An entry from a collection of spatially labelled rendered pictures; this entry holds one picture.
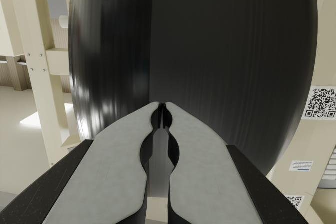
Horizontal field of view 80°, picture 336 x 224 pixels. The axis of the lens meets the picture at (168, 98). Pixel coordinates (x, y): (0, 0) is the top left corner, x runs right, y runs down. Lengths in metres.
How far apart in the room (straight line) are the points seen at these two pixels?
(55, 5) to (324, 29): 6.95
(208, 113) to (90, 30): 0.14
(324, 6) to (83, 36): 0.39
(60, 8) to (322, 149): 6.90
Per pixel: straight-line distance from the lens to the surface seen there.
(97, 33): 0.21
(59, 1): 7.06
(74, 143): 1.04
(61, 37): 7.19
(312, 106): 0.51
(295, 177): 0.61
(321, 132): 0.56
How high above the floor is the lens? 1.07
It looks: 22 degrees up
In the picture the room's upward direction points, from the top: 177 degrees counter-clockwise
